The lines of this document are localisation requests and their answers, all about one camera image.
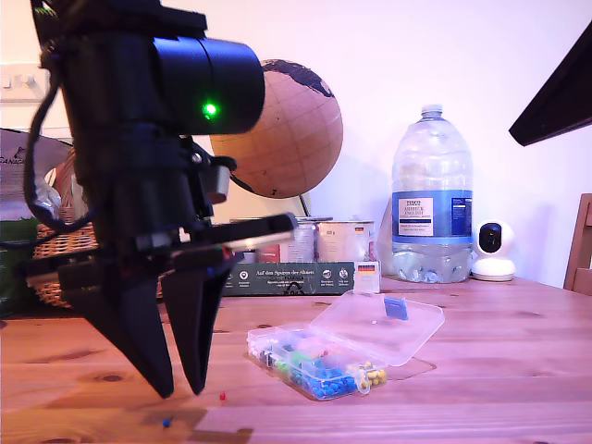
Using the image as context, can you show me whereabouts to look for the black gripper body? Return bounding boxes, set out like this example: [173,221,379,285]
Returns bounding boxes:
[16,131,298,290]

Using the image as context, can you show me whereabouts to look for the green and white cardboard tray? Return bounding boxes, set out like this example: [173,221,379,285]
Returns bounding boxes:
[221,260,382,298]

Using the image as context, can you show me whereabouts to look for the green and silver food bag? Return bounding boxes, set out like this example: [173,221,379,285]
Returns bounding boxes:
[0,128,78,320]

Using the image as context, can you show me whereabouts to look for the wooden chair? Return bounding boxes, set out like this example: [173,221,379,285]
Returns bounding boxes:
[561,192,592,297]

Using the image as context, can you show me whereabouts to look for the large clear water bottle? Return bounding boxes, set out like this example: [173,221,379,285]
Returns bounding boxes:
[391,104,475,284]

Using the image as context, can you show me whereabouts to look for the clear plastic pin organizer box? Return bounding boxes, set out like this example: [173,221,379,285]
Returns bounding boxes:
[244,290,446,402]

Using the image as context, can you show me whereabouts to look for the cork globe on stand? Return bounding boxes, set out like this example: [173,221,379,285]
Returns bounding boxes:
[210,58,344,218]

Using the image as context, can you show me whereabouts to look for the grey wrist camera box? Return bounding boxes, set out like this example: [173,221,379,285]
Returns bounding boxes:
[184,138,240,218]

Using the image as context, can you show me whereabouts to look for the wicker basket with handle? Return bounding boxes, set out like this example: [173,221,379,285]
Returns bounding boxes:
[31,147,101,310]

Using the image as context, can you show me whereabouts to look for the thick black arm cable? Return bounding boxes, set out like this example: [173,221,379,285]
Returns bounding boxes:
[22,78,101,232]

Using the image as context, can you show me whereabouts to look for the white wall light switch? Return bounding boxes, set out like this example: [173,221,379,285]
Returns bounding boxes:
[0,60,47,104]

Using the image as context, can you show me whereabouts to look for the small white round camera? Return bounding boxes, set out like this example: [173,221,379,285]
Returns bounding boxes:
[470,220,516,282]

